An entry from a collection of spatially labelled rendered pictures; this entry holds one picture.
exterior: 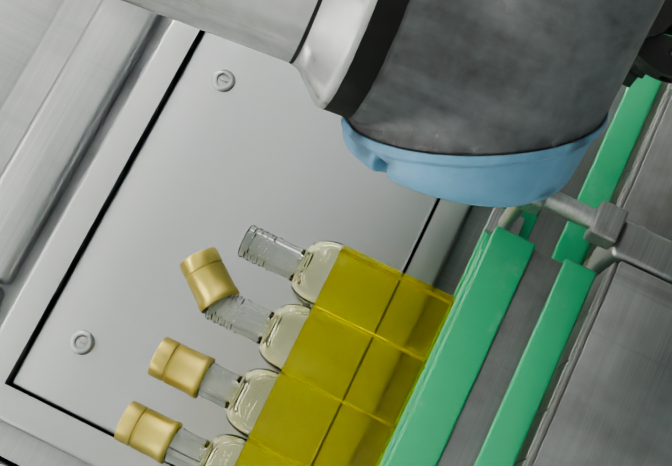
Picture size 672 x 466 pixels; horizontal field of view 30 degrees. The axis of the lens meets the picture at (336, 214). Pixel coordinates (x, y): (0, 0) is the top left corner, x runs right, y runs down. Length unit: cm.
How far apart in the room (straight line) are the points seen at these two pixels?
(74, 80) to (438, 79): 72
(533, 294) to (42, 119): 53
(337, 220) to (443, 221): 10
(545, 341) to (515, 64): 38
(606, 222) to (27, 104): 60
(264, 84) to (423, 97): 66
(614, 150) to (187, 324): 41
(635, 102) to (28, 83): 58
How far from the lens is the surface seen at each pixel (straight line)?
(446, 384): 89
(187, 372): 100
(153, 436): 100
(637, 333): 90
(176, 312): 116
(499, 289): 90
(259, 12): 57
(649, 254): 92
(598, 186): 104
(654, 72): 84
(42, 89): 126
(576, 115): 58
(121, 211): 119
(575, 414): 88
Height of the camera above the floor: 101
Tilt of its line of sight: 4 degrees up
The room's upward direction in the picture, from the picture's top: 65 degrees counter-clockwise
